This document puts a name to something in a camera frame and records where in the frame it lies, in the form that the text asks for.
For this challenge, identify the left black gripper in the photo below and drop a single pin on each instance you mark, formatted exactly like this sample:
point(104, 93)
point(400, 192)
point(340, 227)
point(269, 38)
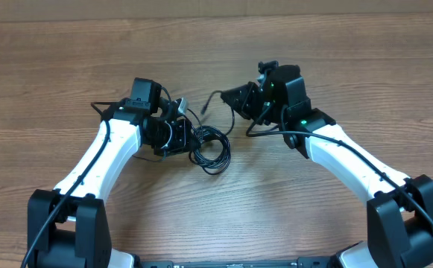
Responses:
point(179, 135)

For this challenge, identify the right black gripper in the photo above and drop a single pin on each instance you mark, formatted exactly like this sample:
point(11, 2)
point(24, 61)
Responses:
point(249, 103)

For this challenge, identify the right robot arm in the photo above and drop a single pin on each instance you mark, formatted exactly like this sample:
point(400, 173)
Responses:
point(399, 207)

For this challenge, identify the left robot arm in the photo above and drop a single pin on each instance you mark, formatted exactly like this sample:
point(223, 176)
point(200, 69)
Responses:
point(68, 226)

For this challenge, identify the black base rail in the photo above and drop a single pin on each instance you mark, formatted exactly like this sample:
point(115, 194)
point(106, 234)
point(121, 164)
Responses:
point(234, 264)

